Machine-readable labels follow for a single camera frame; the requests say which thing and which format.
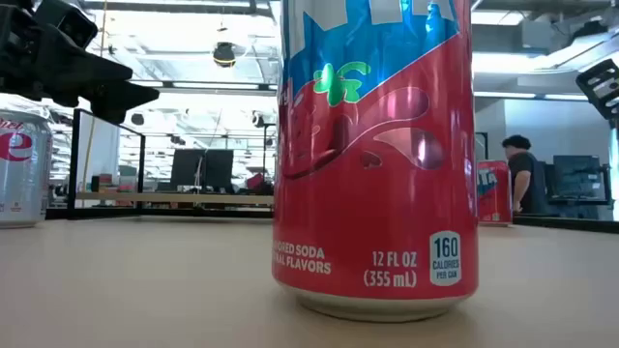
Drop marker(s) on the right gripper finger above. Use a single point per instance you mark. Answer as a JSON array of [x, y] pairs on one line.
[[604, 89]]

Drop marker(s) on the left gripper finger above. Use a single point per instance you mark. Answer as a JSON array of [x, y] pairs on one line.
[[77, 72], [121, 99]]

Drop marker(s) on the silver Diet Coke can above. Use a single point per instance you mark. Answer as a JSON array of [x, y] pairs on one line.
[[24, 169]]

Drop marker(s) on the red Fanta strawberry can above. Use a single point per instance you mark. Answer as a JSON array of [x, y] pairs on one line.
[[495, 193], [377, 193]]

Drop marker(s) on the small black ceiling dome device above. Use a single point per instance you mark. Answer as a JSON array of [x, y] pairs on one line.
[[137, 119]]

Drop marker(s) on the colourful storage boxes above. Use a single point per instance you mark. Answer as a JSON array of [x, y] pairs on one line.
[[109, 182]]

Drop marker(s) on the black monitor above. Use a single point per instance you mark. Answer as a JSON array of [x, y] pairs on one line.
[[218, 169], [186, 169]]

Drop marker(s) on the person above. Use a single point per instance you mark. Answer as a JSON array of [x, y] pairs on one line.
[[524, 179]]

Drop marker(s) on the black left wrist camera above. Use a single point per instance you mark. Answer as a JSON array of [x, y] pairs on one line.
[[67, 21]]

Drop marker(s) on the wooden shelf with black frame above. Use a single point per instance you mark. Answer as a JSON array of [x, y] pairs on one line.
[[169, 198]]

